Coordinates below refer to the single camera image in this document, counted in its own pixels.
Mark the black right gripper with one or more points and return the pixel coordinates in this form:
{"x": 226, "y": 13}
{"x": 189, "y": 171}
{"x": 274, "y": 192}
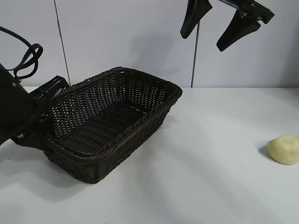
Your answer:
{"x": 254, "y": 9}

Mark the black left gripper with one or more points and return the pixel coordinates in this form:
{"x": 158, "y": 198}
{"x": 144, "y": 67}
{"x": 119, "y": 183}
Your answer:
{"x": 46, "y": 93}

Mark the dark brown woven basket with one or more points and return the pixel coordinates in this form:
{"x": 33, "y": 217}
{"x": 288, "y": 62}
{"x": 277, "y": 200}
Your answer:
{"x": 105, "y": 130}

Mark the pale yellow potato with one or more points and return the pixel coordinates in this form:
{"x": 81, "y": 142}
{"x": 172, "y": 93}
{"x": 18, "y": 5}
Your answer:
{"x": 282, "y": 151}

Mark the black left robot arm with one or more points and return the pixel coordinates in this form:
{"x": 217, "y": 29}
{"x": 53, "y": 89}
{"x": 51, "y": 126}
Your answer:
{"x": 11, "y": 105}

